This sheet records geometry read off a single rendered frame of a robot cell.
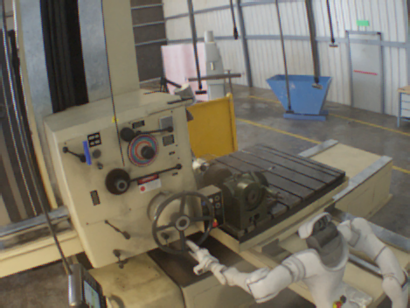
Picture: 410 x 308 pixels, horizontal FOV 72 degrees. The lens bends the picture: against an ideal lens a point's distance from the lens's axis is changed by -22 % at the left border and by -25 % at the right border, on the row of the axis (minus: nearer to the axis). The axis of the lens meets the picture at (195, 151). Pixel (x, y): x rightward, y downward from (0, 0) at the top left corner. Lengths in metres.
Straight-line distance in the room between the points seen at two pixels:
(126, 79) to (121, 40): 0.30
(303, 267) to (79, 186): 1.20
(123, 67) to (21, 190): 1.16
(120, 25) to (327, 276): 2.07
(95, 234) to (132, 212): 0.26
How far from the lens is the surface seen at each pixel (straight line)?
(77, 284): 1.60
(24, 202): 2.53
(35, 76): 2.35
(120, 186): 1.82
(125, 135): 1.77
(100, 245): 2.01
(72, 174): 1.80
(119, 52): 2.48
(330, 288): 1.23
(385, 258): 1.34
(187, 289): 2.55
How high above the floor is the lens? 2.27
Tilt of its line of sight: 20 degrees down
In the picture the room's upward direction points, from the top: 7 degrees counter-clockwise
